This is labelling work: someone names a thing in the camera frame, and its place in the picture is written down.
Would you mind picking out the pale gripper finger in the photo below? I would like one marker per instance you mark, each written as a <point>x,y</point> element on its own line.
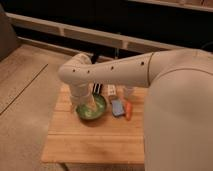
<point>93,104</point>
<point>73,107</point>

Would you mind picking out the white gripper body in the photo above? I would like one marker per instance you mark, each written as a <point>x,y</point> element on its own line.
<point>80,94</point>

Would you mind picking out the orange carrot toy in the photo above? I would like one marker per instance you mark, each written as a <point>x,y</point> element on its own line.
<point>128,111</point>

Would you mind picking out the green ceramic bowl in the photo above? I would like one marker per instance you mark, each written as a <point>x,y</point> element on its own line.
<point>86,113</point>

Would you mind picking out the grey cabinet corner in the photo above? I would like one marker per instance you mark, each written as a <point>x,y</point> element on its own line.
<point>9,41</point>

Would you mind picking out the translucent plastic cup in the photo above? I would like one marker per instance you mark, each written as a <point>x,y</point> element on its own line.
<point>128,92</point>

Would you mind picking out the blue sponge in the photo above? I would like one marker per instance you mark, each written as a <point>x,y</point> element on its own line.
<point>117,108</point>

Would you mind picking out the white tube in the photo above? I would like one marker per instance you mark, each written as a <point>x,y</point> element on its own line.
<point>111,90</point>

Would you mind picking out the wooden table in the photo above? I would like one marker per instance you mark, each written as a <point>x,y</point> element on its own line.
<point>105,140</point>

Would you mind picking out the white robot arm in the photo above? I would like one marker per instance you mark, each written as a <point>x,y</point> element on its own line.
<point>178,109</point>

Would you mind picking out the black white striped eraser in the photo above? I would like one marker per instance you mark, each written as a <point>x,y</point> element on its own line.
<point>97,88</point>

